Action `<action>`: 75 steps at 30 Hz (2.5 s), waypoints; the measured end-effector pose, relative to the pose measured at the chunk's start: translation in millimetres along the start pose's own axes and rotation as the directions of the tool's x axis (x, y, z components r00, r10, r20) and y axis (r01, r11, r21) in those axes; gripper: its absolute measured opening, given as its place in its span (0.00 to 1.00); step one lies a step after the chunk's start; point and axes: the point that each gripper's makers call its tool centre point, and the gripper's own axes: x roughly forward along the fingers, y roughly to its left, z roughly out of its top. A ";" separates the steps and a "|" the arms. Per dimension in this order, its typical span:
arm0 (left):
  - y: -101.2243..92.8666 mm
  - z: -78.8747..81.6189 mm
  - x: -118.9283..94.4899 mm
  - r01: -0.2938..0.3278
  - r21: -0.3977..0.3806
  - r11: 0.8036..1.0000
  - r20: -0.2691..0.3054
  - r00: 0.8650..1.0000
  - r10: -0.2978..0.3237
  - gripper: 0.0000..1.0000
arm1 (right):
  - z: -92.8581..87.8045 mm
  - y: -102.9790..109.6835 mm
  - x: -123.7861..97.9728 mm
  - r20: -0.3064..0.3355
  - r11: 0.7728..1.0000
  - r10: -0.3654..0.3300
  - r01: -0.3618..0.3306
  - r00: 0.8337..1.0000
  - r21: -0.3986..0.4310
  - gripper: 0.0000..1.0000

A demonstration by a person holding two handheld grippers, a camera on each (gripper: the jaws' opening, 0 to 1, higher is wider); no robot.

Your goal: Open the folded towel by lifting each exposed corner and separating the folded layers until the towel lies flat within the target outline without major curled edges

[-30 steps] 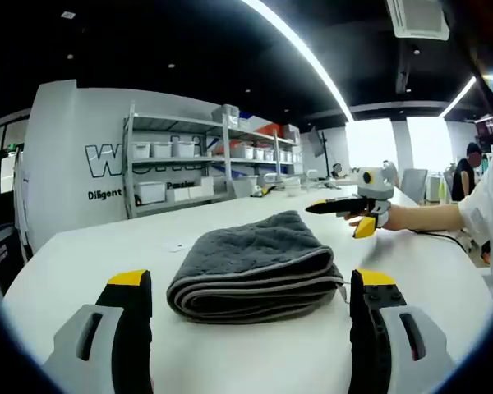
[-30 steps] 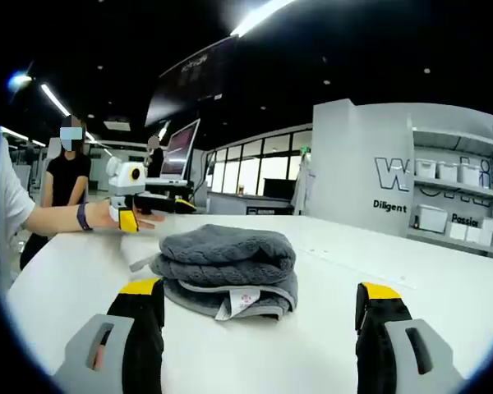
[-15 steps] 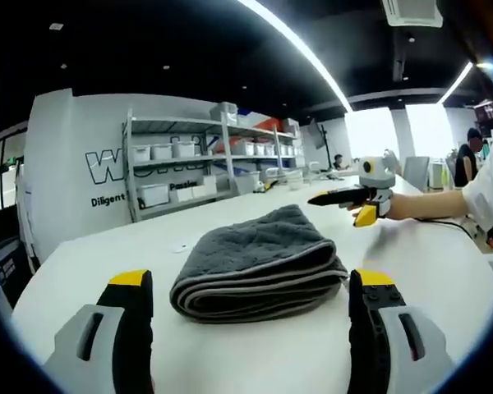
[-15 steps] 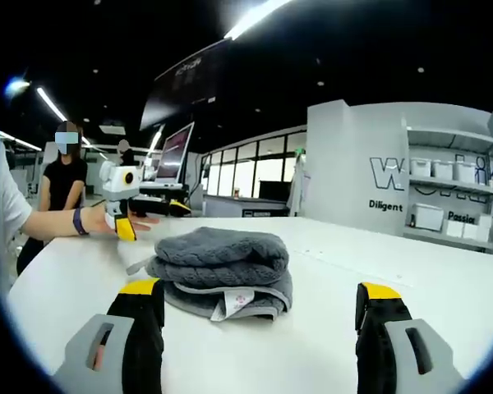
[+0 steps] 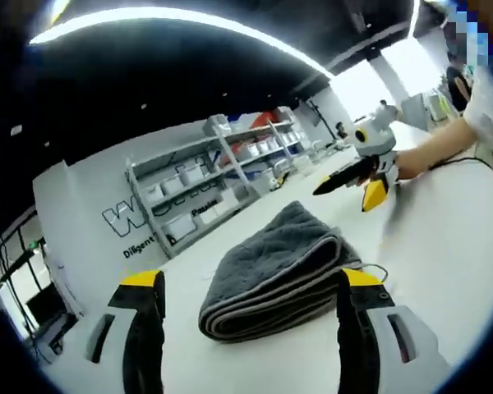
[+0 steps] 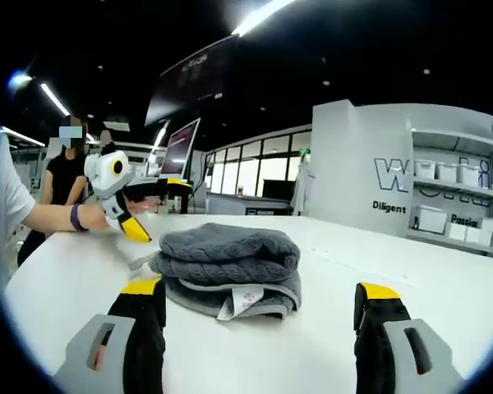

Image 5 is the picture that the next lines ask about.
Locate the white cabinet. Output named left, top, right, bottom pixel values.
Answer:
left=400, top=93, right=431, bottom=131

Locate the person's white shirt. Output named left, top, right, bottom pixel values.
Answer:
left=463, top=61, right=493, bottom=176

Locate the grey towel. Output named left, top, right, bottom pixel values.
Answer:
left=198, top=199, right=363, bottom=344

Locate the ceiling light strip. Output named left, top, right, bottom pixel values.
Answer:
left=27, top=7, right=334, bottom=79

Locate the black cable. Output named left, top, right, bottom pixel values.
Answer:
left=427, top=157, right=493, bottom=178

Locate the black equipment stand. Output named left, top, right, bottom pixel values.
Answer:
left=0, top=233, right=81, bottom=362

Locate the grey metal storage shelf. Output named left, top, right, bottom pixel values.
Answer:
left=125, top=107, right=313, bottom=260

